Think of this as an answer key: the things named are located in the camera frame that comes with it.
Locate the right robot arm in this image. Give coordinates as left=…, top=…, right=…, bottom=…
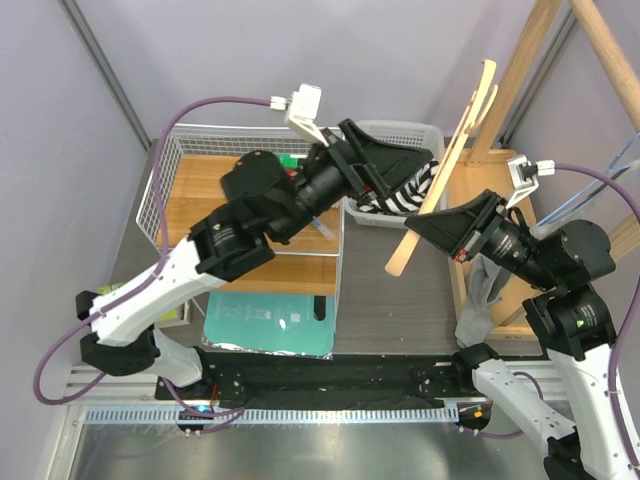
left=405, top=190, right=639, bottom=479

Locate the blue pen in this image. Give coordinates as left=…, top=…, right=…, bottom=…
left=312, top=219, right=336, bottom=240

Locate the green paperback book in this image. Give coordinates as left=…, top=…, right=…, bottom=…
left=96, top=282, right=191, bottom=328

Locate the teal cutting board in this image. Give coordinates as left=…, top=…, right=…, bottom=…
left=203, top=290, right=336, bottom=358

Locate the wooden rack base tray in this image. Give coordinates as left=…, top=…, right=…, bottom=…
left=445, top=149, right=536, bottom=341

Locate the blue wire hanger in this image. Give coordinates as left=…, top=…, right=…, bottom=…
left=532, top=133, right=639, bottom=238

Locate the green cap marker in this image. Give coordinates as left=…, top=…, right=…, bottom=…
left=277, top=154, right=305, bottom=170

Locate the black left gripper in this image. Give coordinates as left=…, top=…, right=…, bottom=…
left=269, top=120, right=433, bottom=245

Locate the purple cable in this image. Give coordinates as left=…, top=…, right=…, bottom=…
left=474, top=162, right=640, bottom=441
left=32, top=96, right=281, bottom=434

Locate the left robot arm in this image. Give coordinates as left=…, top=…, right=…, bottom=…
left=76, top=119, right=434, bottom=399

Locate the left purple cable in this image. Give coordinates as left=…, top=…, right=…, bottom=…
left=32, top=96, right=281, bottom=434

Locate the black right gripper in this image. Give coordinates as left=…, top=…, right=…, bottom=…
left=405, top=185, right=557, bottom=287

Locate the grey garment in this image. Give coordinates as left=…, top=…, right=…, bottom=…
left=455, top=255, right=512, bottom=348

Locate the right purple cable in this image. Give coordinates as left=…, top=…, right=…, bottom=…
left=474, top=162, right=640, bottom=441

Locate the black white striped tank top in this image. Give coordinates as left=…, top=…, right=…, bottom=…
left=356, top=160, right=439, bottom=216

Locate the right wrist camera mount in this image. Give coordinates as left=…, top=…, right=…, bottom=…
left=506, top=154, right=555, bottom=209

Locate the white wire basket shelf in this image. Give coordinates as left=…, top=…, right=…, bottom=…
left=159, top=124, right=344, bottom=298

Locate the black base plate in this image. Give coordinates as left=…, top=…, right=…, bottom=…
left=178, top=352, right=482, bottom=411

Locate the wooden clothes rack frame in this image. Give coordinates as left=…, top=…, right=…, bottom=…
left=469, top=0, right=640, bottom=326

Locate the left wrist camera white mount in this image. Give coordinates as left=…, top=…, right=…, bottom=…
left=269, top=83, right=328, bottom=146

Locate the white plastic basket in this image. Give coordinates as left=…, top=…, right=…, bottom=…
left=345, top=120, right=445, bottom=229

